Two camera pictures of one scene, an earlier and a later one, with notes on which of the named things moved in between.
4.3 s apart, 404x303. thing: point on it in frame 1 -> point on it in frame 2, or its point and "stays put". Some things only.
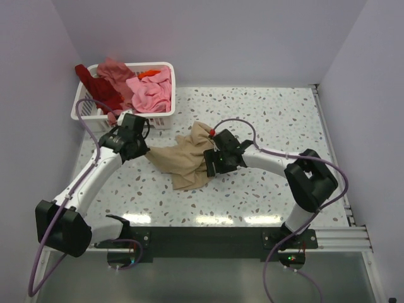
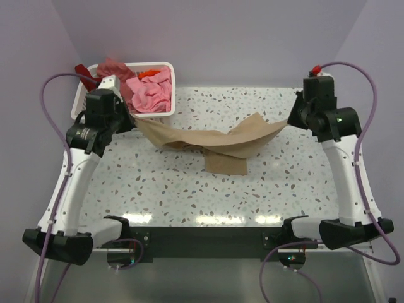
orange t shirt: x=148 y=72 stays put
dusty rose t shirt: x=118 y=74 stays put
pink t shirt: x=152 y=94 stays put
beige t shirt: x=185 y=161 -> x=225 y=153
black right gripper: x=210 y=156 -> x=293 y=118
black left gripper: x=142 y=150 -> x=129 y=123
